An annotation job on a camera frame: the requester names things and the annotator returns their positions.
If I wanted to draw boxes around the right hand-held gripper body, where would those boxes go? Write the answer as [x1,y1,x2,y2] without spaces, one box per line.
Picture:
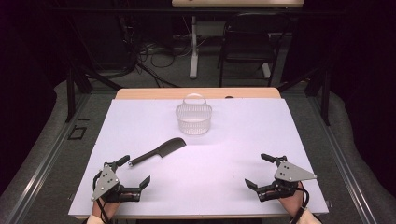
[255,156,318,203]

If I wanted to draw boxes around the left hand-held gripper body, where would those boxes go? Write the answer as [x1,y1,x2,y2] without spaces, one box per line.
[91,161,143,203]

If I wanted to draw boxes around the white plastic basket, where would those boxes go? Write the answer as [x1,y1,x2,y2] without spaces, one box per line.
[175,92,213,136]

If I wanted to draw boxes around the person's left hand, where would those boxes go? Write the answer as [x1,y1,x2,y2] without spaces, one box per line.
[92,191,139,219]

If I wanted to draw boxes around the person's right hand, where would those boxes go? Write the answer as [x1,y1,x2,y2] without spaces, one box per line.
[264,181,307,217]

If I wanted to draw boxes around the white table mat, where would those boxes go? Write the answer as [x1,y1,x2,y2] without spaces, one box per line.
[67,97,330,217]

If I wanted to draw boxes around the light wooden table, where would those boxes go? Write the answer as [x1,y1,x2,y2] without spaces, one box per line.
[67,87,331,220]

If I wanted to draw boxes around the black folding chair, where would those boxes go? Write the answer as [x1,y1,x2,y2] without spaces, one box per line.
[217,12,292,88]

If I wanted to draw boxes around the white-legged wooden desk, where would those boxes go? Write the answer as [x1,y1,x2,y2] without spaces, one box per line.
[171,0,305,80]

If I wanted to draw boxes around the left hand-held gripper black cable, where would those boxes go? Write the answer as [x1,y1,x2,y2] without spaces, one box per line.
[92,171,114,224]

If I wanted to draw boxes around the hand-held gripper black cable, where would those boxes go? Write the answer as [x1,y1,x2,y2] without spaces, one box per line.
[289,186,311,224]
[92,171,114,224]

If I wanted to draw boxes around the right hand-held gripper black cable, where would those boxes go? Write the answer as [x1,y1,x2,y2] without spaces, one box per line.
[289,186,311,224]

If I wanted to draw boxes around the metal floor rail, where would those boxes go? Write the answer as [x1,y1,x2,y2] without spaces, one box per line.
[3,92,94,224]
[311,92,379,224]

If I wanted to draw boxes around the black floor cables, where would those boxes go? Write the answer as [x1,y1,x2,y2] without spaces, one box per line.
[122,18,194,89]

